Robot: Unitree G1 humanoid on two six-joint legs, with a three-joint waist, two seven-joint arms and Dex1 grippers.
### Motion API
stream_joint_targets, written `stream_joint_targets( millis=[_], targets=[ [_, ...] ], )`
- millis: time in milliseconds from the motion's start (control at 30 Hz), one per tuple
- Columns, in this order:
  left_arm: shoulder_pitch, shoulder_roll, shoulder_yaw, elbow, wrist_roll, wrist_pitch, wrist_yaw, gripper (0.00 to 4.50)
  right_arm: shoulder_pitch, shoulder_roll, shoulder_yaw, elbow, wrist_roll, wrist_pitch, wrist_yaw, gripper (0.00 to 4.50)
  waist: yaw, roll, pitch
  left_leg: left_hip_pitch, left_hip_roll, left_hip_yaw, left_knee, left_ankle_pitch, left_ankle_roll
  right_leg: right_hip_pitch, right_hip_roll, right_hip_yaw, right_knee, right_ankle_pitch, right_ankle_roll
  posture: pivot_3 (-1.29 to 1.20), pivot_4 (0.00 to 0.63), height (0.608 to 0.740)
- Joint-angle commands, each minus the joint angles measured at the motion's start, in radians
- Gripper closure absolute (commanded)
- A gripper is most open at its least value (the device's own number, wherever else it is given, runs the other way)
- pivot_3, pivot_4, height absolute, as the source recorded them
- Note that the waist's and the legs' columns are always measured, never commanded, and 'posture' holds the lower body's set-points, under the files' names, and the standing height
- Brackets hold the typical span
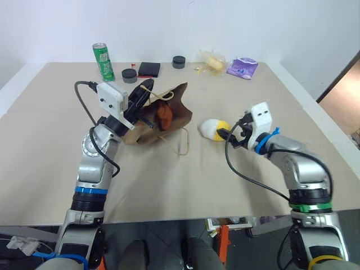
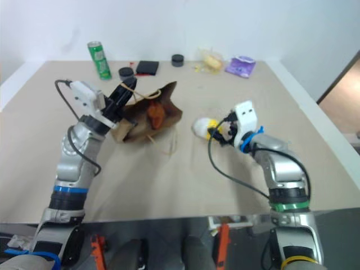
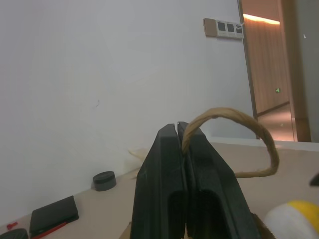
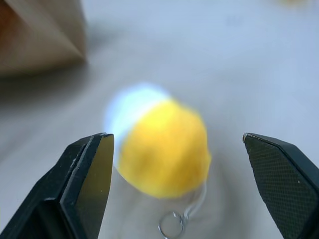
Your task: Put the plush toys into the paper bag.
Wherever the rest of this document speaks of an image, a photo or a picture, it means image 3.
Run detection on wall switch panel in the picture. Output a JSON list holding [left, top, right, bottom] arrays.
[[202, 17, 245, 39]]

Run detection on black ribbed object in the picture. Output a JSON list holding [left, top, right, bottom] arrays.
[[0, 228, 29, 239]]

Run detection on black round container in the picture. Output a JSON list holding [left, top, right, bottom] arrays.
[[92, 171, 117, 192]]

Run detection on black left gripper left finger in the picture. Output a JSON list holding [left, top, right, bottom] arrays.
[[130, 122, 188, 239]]

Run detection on brown paper bag twine handle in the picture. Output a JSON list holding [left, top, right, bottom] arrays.
[[119, 107, 281, 239]]

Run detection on black flat box red edge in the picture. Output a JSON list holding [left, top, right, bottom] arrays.
[[29, 195, 80, 238]]

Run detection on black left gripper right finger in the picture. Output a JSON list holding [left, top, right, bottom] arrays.
[[177, 121, 261, 239]]

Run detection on wooden door frame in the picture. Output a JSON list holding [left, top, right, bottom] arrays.
[[278, 0, 313, 143]]

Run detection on white and yellow plush toy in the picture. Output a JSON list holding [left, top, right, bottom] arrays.
[[264, 200, 319, 239]]

